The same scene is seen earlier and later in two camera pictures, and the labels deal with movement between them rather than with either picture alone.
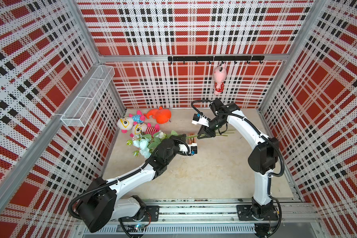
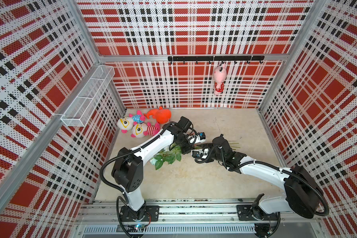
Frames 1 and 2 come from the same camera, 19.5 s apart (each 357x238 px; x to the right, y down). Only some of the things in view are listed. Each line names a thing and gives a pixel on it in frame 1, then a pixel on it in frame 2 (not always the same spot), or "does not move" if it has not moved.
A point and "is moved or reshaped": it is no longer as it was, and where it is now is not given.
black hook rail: x=222 y=58 does not move
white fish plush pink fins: x=142 y=129 does not move
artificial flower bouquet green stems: x=143 y=145 is moved or reshaped
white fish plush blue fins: x=125 y=123 does not move
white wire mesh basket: x=79 y=110 does not move
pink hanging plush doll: x=219 y=74 does not move
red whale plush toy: x=163 y=116 does not move
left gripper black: x=181 y=141 to x=187 y=150
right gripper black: x=207 y=130 to x=208 y=145
